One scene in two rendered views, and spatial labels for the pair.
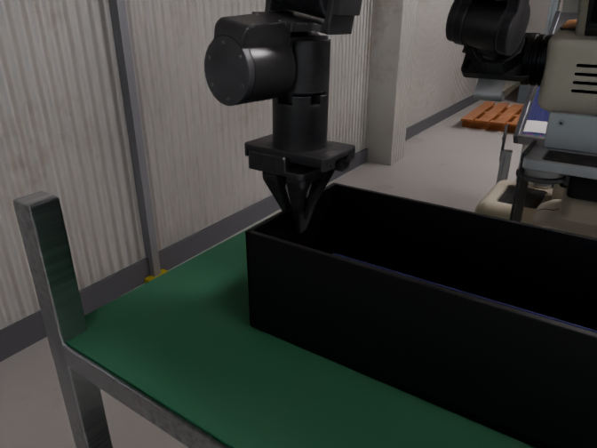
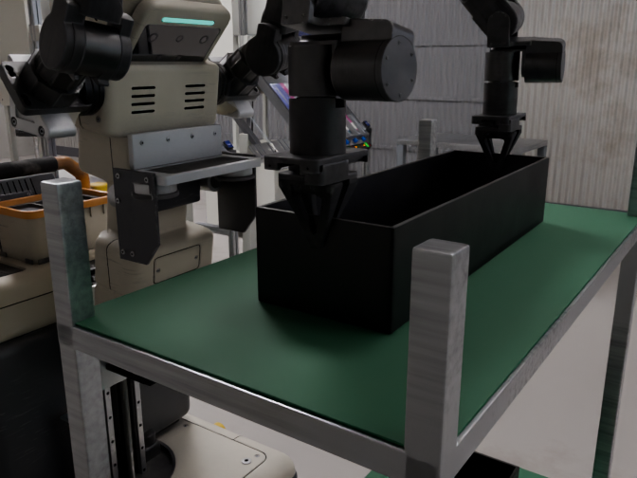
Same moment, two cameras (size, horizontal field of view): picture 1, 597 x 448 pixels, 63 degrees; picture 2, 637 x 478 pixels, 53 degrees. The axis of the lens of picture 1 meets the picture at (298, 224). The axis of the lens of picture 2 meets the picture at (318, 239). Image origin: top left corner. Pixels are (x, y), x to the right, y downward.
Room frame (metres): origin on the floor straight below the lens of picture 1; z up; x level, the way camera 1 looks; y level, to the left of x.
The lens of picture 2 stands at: (0.50, 0.64, 1.22)
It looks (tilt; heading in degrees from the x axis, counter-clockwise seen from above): 16 degrees down; 270
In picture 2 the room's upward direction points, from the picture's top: straight up
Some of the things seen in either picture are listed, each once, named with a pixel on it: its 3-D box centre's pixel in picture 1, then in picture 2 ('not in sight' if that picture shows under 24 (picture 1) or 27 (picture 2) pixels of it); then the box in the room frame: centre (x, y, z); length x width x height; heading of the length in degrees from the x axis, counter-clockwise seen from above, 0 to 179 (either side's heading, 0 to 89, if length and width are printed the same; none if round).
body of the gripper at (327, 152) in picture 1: (299, 126); (318, 134); (0.50, 0.00, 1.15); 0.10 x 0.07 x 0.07; 56
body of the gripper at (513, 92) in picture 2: not in sight; (500, 102); (0.19, -0.47, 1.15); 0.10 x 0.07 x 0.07; 56
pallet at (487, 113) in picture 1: (508, 117); not in sight; (5.76, -2.48, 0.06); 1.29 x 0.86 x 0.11; 146
